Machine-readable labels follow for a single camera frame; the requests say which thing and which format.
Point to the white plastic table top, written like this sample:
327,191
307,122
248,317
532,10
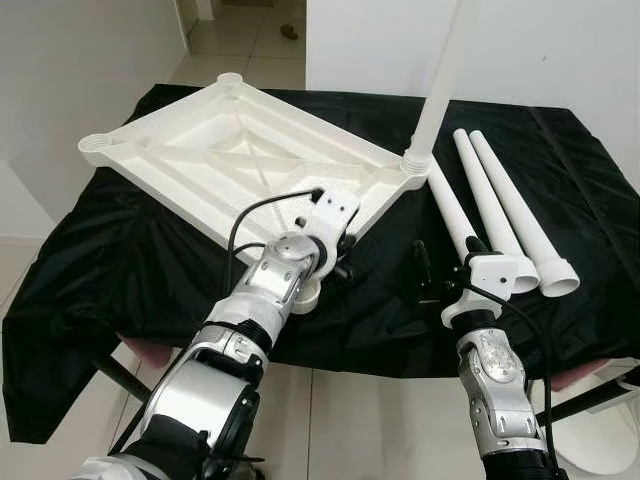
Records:
200,150

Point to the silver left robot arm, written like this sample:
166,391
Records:
270,280

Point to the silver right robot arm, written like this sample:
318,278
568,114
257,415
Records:
495,380

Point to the black table cloth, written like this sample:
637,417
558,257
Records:
100,270

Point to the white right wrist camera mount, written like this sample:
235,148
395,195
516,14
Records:
495,270

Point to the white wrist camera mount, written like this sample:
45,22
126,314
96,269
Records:
330,210
495,270

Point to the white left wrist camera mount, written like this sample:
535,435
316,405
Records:
330,210

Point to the white door frame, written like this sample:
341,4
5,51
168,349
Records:
189,14

